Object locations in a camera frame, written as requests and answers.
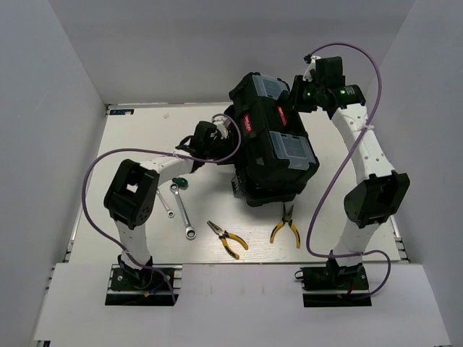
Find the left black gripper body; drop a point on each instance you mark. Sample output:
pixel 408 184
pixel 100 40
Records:
pixel 219 148

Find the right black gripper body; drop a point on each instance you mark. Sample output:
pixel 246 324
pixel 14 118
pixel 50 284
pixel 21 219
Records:
pixel 305 97

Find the black plastic toolbox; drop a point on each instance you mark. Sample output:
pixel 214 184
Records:
pixel 275 160

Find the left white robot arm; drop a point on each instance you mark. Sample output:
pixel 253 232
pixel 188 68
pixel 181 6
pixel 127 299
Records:
pixel 132 192

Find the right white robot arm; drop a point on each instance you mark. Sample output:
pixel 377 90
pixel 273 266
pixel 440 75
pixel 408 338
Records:
pixel 380 189

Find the green stubby screwdriver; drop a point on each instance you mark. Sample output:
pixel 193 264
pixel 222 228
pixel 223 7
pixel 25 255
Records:
pixel 181 182

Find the short silver combination wrench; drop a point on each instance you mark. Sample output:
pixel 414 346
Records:
pixel 170 213

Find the long silver combination wrench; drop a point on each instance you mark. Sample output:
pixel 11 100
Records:
pixel 190 232

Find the left yellow needle-nose pliers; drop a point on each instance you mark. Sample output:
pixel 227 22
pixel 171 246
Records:
pixel 224 236

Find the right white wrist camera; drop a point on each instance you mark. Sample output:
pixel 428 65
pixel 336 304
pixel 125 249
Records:
pixel 310 60

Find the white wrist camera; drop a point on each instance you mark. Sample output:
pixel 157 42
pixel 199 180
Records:
pixel 310 60
pixel 222 122

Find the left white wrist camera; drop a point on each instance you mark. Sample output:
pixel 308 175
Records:
pixel 222 122

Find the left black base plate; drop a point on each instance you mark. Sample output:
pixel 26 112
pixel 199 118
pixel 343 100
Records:
pixel 122 290

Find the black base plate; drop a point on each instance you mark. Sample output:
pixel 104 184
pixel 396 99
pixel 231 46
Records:
pixel 336 289
pixel 122 290

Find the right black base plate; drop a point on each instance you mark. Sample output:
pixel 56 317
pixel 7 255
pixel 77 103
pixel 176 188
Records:
pixel 336 289

